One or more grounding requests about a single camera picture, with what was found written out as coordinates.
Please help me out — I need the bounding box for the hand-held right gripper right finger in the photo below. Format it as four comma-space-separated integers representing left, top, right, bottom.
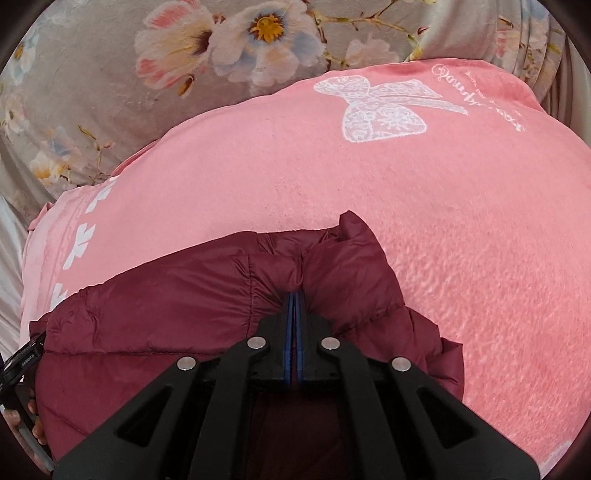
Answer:
294, 291, 539, 480

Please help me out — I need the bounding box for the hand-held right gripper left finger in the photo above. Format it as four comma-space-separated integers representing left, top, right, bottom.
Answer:
53, 291, 295, 480

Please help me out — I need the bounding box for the maroon puffer jacket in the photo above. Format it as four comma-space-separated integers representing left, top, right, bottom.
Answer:
28, 210, 465, 480

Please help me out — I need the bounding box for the person's left hand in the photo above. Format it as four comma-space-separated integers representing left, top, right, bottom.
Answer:
4, 388, 48, 446

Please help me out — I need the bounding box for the grey satin cloth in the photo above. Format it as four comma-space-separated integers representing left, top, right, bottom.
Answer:
0, 191, 31, 356

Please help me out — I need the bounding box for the pink bow-print blanket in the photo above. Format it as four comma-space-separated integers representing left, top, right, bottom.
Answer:
18, 59, 591, 478

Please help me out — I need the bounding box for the grey floral blanket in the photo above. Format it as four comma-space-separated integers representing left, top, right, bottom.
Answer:
0, 0, 578, 204

